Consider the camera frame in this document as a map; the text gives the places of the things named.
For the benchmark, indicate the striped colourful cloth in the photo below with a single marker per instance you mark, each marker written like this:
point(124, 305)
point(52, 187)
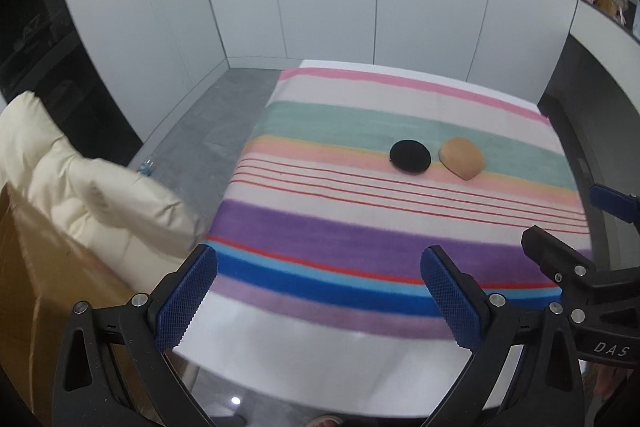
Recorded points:
point(375, 217)

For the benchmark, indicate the plastic water bottle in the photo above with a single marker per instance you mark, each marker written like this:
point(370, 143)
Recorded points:
point(147, 167)

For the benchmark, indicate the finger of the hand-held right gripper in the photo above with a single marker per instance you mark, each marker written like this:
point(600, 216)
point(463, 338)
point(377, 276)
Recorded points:
point(612, 202)
point(555, 254)

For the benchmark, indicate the beige makeup puff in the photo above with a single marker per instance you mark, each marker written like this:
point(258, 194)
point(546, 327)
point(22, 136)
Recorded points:
point(462, 158)

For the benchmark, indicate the black glass door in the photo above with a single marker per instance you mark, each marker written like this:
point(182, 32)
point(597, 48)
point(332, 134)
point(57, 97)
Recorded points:
point(45, 57)

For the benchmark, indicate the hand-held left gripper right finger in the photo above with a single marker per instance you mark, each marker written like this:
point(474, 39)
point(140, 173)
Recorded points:
point(450, 302)

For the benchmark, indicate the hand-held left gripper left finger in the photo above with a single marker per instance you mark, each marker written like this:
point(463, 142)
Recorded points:
point(186, 299)

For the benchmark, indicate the black round makeup puff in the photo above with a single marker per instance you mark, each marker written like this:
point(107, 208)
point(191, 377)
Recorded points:
point(410, 156)

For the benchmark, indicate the brown cardboard box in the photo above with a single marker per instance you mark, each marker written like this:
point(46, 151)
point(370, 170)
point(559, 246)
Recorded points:
point(45, 297)

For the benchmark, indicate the cream padded chair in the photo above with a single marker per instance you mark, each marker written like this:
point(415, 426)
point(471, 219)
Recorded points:
point(100, 202)

